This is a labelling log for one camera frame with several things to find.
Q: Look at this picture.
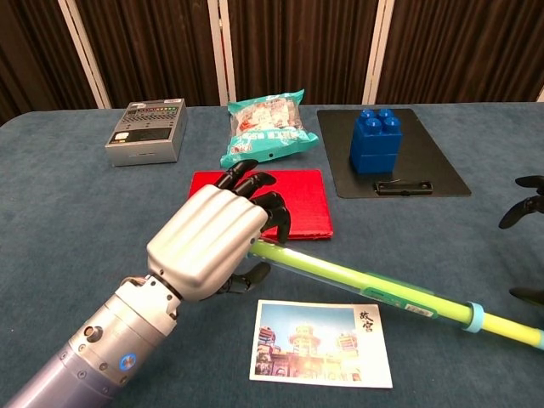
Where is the black clipboard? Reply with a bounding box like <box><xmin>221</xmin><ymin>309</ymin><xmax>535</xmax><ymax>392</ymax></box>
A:
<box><xmin>316</xmin><ymin>108</ymin><xmax>473</xmax><ymax>200</ymax></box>

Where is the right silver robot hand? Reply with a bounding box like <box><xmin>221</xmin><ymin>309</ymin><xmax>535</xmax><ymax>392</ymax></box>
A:
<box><xmin>498</xmin><ymin>174</ymin><xmax>544</xmax><ymax>307</ymax></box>

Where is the dark brown curtain panel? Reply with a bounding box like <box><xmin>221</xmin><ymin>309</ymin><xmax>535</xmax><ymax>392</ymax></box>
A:
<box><xmin>376</xmin><ymin>0</ymin><xmax>544</xmax><ymax>105</ymax></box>
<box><xmin>74</xmin><ymin>0</ymin><xmax>222</xmax><ymax>110</ymax></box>
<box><xmin>0</xmin><ymin>0</ymin><xmax>101</xmax><ymax>127</ymax></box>
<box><xmin>227</xmin><ymin>0</ymin><xmax>377</xmax><ymax>105</ymax></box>

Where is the teal snack bag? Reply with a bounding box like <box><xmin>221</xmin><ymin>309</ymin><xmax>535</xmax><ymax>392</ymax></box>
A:
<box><xmin>219</xmin><ymin>88</ymin><xmax>320</xmax><ymax>169</ymax></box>

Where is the white partition frame post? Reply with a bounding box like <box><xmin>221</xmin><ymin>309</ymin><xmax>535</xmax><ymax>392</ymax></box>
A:
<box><xmin>360</xmin><ymin>0</ymin><xmax>395</xmax><ymax>105</ymax></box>
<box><xmin>57</xmin><ymin>0</ymin><xmax>112</xmax><ymax>110</ymax></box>
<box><xmin>207</xmin><ymin>0</ymin><xmax>238</xmax><ymax>107</ymax></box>

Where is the red rectangular cloth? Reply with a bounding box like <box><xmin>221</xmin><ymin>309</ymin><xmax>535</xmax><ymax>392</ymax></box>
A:
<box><xmin>186</xmin><ymin>168</ymin><xmax>336</xmax><ymax>242</ymax></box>

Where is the printed picture postcard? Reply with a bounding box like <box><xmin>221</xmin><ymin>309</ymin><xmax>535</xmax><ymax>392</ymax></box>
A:
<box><xmin>248</xmin><ymin>299</ymin><xmax>394</xmax><ymax>390</ymax></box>

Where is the blue toy building block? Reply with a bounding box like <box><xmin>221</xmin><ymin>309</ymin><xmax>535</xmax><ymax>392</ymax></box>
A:
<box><xmin>348</xmin><ymin>108</ymin><xmax>404</xmax><ymax>175</ymax></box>

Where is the grey printed carton box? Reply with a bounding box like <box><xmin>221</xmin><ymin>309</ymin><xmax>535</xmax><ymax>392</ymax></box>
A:
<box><xmin>105</xmin><ymin>98</ymin><xmax>189</xmax><ymax>167</ymax></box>

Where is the green blue toy syringe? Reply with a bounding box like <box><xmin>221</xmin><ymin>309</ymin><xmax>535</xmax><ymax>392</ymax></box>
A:
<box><xmin>250</xmin><ymin>240</ymin><xmax>544</xmax><ymax>349</ymax></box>

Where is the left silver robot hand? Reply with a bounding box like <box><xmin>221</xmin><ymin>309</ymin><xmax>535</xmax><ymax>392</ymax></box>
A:
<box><xmin>146</xmin><ymin>159</ymin><xmax>293</xmax><ymax>303</ymax></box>

